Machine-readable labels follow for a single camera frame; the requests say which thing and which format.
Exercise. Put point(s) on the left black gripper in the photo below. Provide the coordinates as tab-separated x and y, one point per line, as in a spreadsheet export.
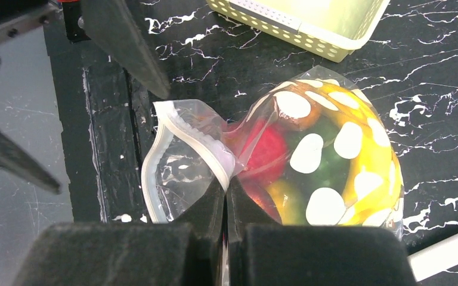
20	17

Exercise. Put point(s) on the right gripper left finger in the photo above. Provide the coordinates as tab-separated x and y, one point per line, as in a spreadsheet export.
186	251

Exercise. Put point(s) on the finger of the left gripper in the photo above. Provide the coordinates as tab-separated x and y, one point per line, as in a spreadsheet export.
15	160
112	27

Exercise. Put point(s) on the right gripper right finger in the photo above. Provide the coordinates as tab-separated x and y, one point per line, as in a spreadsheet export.
263	252

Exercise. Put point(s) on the clear polka dot zip bag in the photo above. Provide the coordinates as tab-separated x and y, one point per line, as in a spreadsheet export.
194	146

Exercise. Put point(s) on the pale green plastic basket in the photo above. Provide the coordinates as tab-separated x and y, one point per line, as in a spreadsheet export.
331	29

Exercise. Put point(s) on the white PVC pipe frame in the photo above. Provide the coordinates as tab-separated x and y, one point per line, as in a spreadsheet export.
435	258

